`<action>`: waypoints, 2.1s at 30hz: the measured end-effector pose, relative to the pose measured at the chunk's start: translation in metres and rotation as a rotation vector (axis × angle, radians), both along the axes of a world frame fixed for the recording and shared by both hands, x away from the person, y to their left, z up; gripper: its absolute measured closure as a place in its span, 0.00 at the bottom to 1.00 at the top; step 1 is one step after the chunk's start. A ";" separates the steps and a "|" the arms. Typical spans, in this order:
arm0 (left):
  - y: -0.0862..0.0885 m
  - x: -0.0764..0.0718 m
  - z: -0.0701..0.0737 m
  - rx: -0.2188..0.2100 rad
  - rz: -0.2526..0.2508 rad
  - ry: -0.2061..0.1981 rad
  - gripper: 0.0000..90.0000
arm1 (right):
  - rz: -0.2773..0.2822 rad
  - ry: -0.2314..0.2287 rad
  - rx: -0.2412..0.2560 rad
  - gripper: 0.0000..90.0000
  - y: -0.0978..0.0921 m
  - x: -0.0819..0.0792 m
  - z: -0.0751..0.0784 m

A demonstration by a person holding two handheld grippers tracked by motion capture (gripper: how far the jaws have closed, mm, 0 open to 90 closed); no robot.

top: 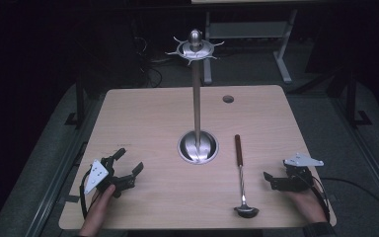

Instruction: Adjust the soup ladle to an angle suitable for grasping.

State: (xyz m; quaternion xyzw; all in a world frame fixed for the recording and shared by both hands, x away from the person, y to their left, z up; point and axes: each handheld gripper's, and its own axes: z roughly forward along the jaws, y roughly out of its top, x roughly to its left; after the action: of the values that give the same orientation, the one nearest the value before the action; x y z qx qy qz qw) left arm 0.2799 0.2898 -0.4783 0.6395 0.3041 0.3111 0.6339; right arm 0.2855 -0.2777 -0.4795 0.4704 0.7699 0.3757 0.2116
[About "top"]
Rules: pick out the metal utensil rack stand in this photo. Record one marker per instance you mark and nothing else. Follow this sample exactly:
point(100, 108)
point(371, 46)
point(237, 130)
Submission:
point(196, 98)

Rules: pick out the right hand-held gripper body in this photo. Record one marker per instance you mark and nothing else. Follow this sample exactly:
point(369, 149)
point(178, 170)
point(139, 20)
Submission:
point(297, 176)

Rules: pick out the black metal stand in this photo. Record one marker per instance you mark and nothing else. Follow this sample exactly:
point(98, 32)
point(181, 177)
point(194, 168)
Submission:
point(79, 105)
point(352, 105)

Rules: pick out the white metal desk frame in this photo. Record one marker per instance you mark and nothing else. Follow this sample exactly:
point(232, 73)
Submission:
point(248, 30)

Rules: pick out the person's right hand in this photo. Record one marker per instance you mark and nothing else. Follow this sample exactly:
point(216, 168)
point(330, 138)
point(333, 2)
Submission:
point(309, 204)

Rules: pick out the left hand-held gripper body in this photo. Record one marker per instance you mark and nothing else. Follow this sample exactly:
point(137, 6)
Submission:
point(96, 174)

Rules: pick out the person's left hand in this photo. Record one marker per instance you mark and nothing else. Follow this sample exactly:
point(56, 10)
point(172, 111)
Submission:
point(99, 205)

